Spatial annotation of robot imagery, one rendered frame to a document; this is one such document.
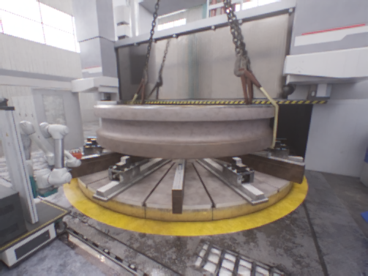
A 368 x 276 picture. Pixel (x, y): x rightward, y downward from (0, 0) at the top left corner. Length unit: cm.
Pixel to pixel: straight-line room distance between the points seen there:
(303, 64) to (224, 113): 150
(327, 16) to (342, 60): 92
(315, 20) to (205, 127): 265
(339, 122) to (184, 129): 406
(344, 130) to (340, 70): 240
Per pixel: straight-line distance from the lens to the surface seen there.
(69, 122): 724
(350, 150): 586
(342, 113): 566
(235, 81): 553
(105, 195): 302
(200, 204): 271
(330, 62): 362
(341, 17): 423
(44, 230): 294
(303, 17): 419
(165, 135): 300
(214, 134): 306
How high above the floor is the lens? 182
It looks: 12 degrees down
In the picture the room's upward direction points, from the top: straight up
